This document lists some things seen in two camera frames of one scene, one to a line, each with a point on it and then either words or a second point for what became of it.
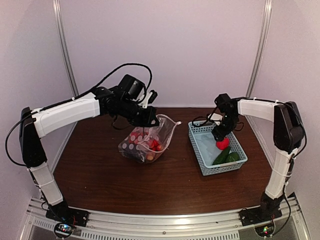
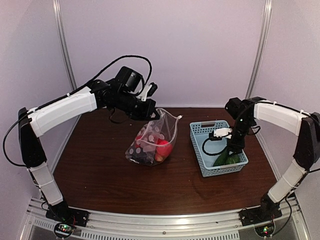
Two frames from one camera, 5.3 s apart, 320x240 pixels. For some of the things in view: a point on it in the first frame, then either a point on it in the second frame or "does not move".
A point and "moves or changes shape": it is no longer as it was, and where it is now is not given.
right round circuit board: [266, 230] does not move
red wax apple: [223, 144] -> [163, 148]
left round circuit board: [63, 230] does not move
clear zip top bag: [145, 144] moves or changes shape
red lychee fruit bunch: [142, 137] -> [140, 155]
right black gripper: [221, 133] -> [232, 145]
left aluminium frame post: [57, 6] does not move
